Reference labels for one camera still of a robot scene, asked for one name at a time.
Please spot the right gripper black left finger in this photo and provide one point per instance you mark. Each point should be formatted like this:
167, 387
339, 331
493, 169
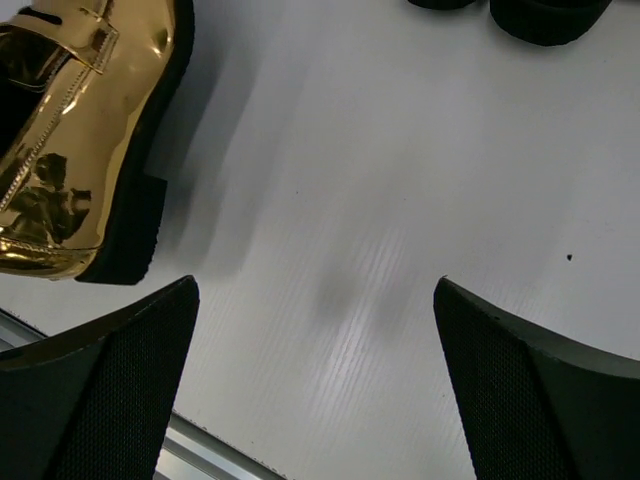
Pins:
94, 402

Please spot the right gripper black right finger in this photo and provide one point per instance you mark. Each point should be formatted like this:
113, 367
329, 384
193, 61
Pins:
535, 404

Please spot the gold loafer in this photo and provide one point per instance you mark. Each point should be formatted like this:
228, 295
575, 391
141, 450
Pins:
84, 86

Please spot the black patent loafer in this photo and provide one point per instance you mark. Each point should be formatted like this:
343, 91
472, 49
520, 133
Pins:
442, 5
547, 22

